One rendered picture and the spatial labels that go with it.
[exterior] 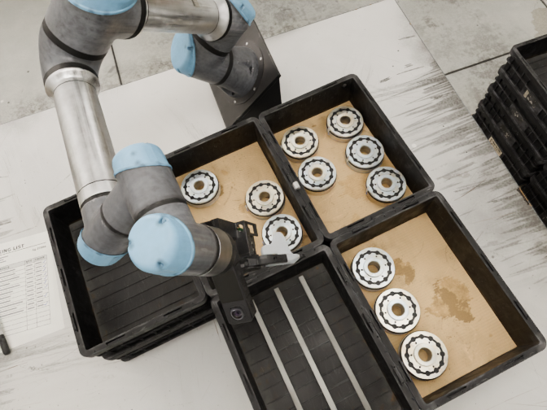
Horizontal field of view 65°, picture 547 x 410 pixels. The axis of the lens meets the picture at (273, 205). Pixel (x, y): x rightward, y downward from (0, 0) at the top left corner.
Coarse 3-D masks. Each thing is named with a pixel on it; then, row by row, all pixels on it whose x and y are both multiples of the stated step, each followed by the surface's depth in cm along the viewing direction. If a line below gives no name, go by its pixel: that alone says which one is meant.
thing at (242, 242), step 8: (208, 224) 68; (216, 224) 67; (224, 224) 68; (232, 224) 71; (240, 224) 72; (248, 224) 74; (232, 232) 70; (240, 232) 72; (248, 232) 72; (256, 232) 76; (232, 240) 66; (240, 240) 71; (248, 240) 71; (232, 248) 65; (240, 248) 71; (248, 248) 70; (232, 256) 64; (240, 256) 71; (248, 256) 71; (256, 256) 72; (232, 264) 65; (240, 264) 70; (248, 264) 70; (256, 264) 71; (224, 272) 65; (248, 272) 75
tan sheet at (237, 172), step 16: (256, 144) 123; (224, 160) 121; (240, 160) 121; (256, 160) 120; (224, 176) 119; (240, 176) 119; (256, 176) 118; (272, 176) 118; (224, 192) 117; (240, 192) 117; (192, 208) 116; (208, 208) 116; (224, 208) 115; (240, 208) 115; (288, 208) 114; (256, 224) 113; (256, 240) 111; (304, 240) 110
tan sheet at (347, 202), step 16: (288, 128) 124; (320, 128) 123; (320, 144) 121; (336, 144) 121; (288, 160) 120; (336, 160) 119; (384, 160) 117; (320, 176) 117; (352, 176) 116; (336, 192) 115; (352, 192) 114; (320, 208) 113; (336, 208) 113; (352, 208) 113; (368, 208) 112; (336, 224) 111
